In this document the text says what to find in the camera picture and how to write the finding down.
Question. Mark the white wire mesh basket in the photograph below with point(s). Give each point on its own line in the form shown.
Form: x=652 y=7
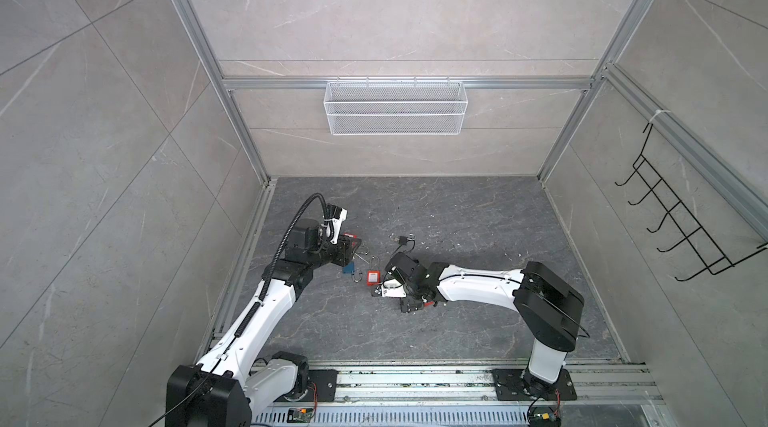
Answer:
x=395 y=107

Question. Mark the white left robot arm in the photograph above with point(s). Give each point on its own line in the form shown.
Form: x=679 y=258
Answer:
x=221 y=388

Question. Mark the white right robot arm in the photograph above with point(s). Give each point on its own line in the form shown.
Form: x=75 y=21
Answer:
x=549 y=306

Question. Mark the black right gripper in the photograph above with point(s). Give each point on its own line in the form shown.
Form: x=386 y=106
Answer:
x=409 y=304

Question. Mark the black wire hook rack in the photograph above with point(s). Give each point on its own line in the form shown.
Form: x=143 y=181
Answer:
x=692 y=233

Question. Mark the metal base rail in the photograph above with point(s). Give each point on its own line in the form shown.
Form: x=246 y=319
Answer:
x=472 y=393

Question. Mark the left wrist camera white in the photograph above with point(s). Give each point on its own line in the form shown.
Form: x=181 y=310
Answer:
x=334 y=216

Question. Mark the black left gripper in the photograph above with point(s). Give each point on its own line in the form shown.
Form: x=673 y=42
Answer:
x=344 y=251

